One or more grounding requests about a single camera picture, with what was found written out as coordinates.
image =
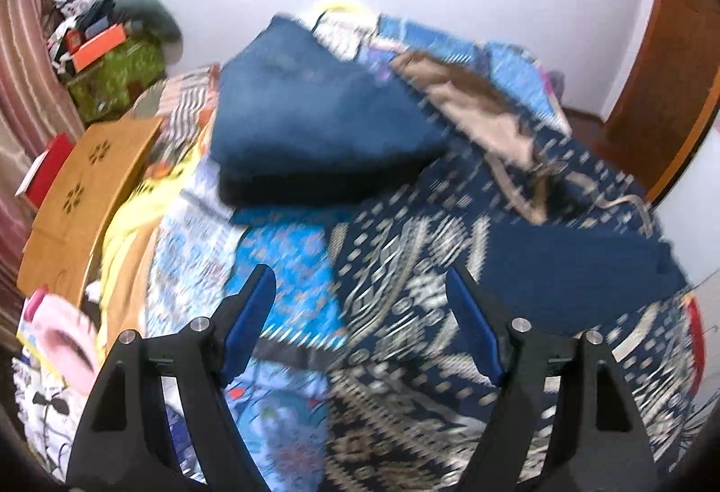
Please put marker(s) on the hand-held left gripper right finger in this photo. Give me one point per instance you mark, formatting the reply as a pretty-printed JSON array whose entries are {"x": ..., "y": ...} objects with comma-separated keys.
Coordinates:
[{"x": 472, "y": 318}]

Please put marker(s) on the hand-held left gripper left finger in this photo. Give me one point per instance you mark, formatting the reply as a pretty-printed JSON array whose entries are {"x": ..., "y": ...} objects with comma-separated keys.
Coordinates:
[{"x": 256, "y": 301}]

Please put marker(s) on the navy patterned garment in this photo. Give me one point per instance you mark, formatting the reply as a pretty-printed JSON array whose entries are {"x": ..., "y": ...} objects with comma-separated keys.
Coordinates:
[{"x": 405, "y": 256}]

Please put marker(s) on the blue patchwork bed sheet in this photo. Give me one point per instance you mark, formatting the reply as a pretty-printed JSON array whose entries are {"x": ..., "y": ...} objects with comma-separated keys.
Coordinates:
[{"x": 281, "y": 250}]

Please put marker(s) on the yellow cloth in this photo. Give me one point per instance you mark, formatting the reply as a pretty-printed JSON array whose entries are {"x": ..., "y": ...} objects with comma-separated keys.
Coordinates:
[{"x": 132, "y": 222}]

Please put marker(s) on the folded blue jeans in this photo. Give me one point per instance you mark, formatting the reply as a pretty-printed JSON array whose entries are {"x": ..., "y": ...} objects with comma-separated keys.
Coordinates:
[{"x": 315, "y": 115}]

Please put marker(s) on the pink printed bag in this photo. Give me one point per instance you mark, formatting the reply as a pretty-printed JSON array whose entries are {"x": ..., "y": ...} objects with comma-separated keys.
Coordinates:
[{"x": 62, "y": 334}]

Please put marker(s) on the black and white striped cloth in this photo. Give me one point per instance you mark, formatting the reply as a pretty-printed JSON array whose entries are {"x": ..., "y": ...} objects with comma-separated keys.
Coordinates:
[{"x": 185, "y": 104}]

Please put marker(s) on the brown garment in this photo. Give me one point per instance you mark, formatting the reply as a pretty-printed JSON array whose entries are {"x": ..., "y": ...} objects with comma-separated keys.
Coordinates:
[{"x": 484, "y": 104}]

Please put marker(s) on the red cloth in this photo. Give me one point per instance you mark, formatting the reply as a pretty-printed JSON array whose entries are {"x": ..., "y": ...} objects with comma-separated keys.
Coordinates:
[{"x": 696, "y": 340}]

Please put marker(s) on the red box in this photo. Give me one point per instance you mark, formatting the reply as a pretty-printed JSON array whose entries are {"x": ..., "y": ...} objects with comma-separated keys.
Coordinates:
[{"x": 48, "y": 169}]

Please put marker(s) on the green patterned box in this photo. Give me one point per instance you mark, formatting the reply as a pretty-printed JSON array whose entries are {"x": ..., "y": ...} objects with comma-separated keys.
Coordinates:
[{"x": 121, "y": 73}]

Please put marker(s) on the orange box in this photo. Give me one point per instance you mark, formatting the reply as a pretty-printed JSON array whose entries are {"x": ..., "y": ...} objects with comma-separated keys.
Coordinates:
[{"x": 98, "y": 47}]

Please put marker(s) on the dark green cushion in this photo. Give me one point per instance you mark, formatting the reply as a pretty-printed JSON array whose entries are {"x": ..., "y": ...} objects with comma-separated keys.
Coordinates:
[{"x": 149, "y": 14}]

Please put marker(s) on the wooden door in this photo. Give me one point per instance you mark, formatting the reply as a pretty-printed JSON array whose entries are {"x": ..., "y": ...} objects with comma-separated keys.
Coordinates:
[{"x": 664, "y": 76}]

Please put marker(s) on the striped maroon curtain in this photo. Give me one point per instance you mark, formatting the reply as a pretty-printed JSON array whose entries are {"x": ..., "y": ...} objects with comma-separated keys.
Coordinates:
[{"x": 28, "y": 76}]

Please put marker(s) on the pile of household clutter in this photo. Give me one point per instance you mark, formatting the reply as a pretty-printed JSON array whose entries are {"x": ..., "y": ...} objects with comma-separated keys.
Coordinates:
[{"x": 79, "y": 6}]

